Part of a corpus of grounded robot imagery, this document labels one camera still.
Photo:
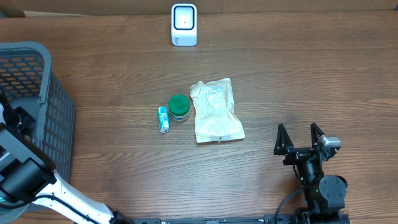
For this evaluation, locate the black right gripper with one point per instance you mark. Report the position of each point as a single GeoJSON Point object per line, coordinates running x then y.
{"type": "Point", "coordinates": [283, 146]}

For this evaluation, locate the beige food pouch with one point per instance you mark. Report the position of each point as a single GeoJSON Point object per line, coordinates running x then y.
{"type": "Point", "coordinates": [215, 119]}

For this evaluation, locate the green lidded white jar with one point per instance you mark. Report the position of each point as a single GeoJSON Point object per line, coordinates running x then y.
{"type": "Point", "coordinates": [179, 108]}

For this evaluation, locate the teal tissue pack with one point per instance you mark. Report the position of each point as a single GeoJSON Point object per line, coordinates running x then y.
{"type": "Point", "coordinates": [163, 117]}

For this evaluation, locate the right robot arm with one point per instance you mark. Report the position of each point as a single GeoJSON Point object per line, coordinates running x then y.
{"type": "Point", "coordinates": [324, 194]}

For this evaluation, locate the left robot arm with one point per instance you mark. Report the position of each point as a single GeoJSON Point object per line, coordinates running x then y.
{"type": "Point", "coordinates": [28, 176]}

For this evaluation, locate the white barcode scanner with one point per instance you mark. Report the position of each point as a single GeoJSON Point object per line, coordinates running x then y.
{"type": "Point", "coordinates": [184, 25]}

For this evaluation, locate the grey plastic mesh basket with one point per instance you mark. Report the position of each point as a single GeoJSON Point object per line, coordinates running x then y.
{"type": "Point", "coordinates": [28, 81]}

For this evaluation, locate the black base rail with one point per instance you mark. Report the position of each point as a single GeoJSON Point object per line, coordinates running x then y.
{"type": "Point", "coordinates": [266, 219]}

